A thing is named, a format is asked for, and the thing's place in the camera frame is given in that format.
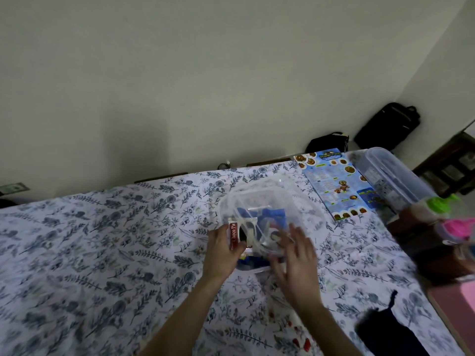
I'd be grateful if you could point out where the white snack packet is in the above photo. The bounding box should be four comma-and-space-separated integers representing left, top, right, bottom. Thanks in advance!
237, 216, 259, 253

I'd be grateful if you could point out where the dark wooden frame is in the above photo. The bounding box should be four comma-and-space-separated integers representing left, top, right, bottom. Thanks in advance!
412, 120, 475, 199

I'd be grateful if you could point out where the black backpack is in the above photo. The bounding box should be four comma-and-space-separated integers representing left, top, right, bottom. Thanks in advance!
353, 102, 421, 151

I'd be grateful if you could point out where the person's left hand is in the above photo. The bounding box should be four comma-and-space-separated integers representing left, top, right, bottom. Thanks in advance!
202, 223, 248, 284

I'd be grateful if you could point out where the container with pink lid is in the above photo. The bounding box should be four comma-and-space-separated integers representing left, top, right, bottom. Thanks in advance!
434, 216, 475, 246

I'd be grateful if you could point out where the red snack packet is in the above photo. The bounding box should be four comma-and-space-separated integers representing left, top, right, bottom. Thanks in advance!
227, 216, 239, 252

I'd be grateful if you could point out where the pink board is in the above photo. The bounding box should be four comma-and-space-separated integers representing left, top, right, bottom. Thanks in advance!
427, 274, 475, 356

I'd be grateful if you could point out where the blue printed menu leaflet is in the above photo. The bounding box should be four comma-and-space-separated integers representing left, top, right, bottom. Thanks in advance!
293, 147, 388, 222

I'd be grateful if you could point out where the brown wooden side table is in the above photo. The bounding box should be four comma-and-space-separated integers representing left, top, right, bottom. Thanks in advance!
386, 207, 475, 286

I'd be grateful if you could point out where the clear plastic food container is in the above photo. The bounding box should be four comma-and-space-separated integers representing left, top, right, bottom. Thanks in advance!
217, 177, 326, 273

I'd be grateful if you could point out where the bottle with green lid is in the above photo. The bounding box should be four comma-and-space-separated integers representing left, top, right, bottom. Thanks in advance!
410, 194, 462, 224

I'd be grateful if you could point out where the clear lidded storage box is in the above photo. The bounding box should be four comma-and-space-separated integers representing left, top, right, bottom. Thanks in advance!
349, 147, 438, 213

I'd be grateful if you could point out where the small black bag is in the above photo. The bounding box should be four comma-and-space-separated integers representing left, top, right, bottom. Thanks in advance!
305, 131, 350, 154

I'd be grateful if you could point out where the person's left forearm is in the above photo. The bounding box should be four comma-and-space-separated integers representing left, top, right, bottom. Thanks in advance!
138, 275, 225, 356

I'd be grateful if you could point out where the blue snack packet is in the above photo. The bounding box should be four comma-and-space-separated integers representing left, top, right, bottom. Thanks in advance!
237, 207, 287, 234

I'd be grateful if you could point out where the person's right forearm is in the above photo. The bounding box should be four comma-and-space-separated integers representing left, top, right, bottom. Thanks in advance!
297, 302, 364, 356

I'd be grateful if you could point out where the white blue floral bedsheet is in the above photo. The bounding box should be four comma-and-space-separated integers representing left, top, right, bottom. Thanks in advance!
0, 152, 466, 356

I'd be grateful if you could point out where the dark fabric pouch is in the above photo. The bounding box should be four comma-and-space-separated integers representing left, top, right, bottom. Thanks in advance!
354, 290, 431, 356

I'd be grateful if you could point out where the person's right hand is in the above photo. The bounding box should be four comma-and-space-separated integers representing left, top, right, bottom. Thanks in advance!
269, 223, 324, 312

